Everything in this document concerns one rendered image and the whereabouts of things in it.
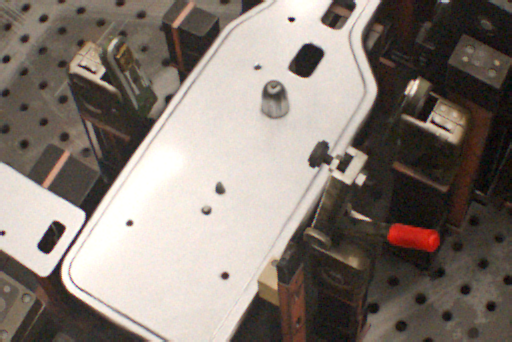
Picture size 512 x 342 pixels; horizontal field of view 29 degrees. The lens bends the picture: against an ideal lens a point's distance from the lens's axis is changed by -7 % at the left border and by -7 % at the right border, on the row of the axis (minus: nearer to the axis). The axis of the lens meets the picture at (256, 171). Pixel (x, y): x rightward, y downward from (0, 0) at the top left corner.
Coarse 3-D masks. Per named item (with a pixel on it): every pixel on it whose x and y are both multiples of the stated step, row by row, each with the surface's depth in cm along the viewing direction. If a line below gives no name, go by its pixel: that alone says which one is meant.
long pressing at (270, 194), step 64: (320, 0) 134; (384, 0) 133; (256, 64) 130; (320, 64) 129; (192, 128) 126; (256, 128) 126; (320, 128) 125; (128, 192) 123; (192, 192) 122; (256, 192) 122; (320, 192) 121; (64, 256) 120; (128, 256) 119; (192, 256) 119; (256, 256) 118; (128, 320) 116; (192, 320) 115
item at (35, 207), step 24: (0, 168) 125; (0, 192) 124; (24, 192) 123; (48, 192) 123; (0, 216) 122; (24, 216) 122; (48, 216) 122; (72, 216) 122; (0, 240) 121; (24, 240) 121; (24, 264) 119; (48, 264) 119
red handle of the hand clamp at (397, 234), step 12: (336, 228) 111; (348, 228) 109; (360, 228) 108; (372, 228) 107; (384, 228) 106; (396, 228) 105; (408, 228) 104; (420, 228) 103; (384, 240) 107; (396, 240) 105; (408, 240) 103; (420, 240) 102; (432, 240) 102
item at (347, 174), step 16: (320, 144) 99; (320, 160) 99; (336, 160) 99; (352, 160) 99; (336, 176) 98; (352, 176) 98; (336, 192) 101; (352, 192) 106; (320, 208) 106; (336, 208) 104; (320, 224) 110
